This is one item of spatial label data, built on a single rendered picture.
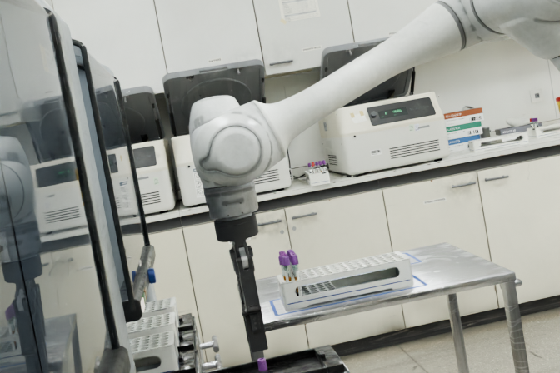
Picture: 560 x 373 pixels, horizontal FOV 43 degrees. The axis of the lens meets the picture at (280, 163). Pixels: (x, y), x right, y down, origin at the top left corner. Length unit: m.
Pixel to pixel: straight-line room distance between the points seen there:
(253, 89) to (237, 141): 2.85
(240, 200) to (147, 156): 2.34
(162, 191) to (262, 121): 2.46
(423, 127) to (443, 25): 2.42
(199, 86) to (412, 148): 1.15
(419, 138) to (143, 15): 1.57
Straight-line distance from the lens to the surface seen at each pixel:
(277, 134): 1.06
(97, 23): 3.85
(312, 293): 1.60
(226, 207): 1.20
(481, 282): 1.62
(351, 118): 3.64
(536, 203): 3.96
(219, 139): 1.00
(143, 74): 3.80
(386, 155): 3.64
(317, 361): 1.30
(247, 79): 3.78
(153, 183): 3.49
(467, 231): 3.81
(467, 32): 1.32
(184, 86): 3.73
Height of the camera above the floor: 1.23
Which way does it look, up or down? 3 degrees down
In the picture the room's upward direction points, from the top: 10 degrees counter-clockwise
